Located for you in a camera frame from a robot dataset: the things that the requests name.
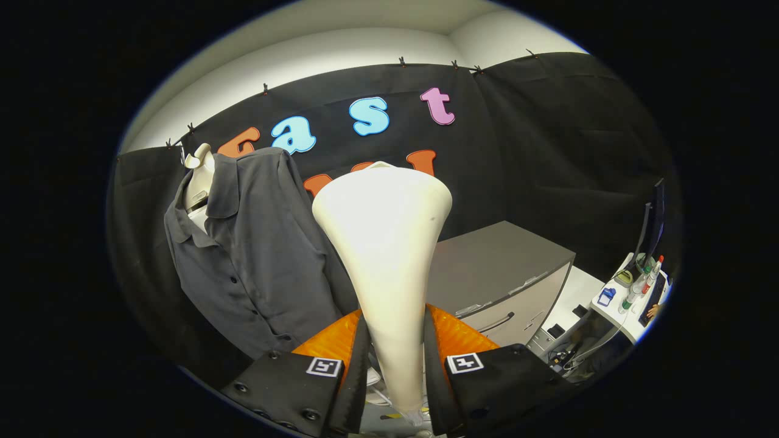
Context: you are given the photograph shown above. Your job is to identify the cream garment hanger stand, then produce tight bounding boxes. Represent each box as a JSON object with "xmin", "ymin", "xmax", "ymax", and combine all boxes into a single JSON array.
[{"xmin": 183, "ymin": 143, "xmax": 217, "ymax": 235}]

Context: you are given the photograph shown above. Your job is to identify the grey cabinet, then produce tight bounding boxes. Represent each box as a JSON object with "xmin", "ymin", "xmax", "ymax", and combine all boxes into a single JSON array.
[{"xmin": 426, "ymin": 221, "xmax": 577, "ymax": 353}]

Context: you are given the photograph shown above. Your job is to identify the clear bottle green cap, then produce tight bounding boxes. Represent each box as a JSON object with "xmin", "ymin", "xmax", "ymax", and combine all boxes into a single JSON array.
[{"xmin": 620, "ymin": 281, "xmax": 643, "ymax": 315}]

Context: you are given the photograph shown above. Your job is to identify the white drawer unit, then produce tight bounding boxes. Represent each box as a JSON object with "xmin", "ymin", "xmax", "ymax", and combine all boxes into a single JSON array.
[{"xmin": 526, "ymin": 266, "xmax": 606, "ymax": 360}]

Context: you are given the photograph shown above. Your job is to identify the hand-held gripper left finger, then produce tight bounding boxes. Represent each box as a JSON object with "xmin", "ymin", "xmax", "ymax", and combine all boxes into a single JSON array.
[{"xmin": 220, "ymin": 309, "xmax": 371, "ymax": 437}]

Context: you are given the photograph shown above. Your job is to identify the black monitor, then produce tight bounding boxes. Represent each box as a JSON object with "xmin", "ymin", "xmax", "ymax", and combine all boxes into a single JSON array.
[{"xmin": 633, "ymin": 178, "xmax": 667, "ymax": 268}]

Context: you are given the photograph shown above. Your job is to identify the white side desk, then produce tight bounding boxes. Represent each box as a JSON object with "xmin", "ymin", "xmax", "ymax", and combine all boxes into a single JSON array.
[{"xmin": 590, "ymin": 252, "xmax": 673, "ymax": 344}]

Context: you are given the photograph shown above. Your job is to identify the grey button shirt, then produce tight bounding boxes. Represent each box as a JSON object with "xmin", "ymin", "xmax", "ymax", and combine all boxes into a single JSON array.
[{"xmin": 164, "ymin": 147, "xmax": 360, "ymax": 361}]

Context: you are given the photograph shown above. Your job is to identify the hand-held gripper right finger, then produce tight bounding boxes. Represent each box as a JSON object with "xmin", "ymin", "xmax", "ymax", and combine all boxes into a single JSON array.
[{"xmin": 423, "ymin": 304, "xmax": 573, "ymax": 436}]

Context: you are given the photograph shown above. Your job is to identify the black floor cables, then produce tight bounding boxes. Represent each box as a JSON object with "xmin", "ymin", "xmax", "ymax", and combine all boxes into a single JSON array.
[{"xmin": 545, "ymin": 338, "xmax": 615, "ymax": 377}]

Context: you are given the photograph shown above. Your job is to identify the clear bottle red cap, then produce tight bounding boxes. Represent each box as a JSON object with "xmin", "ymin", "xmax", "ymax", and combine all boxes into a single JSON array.
[{"xmin": 644, "ymin": 255, "xmax": 665, "ymax": 294}]

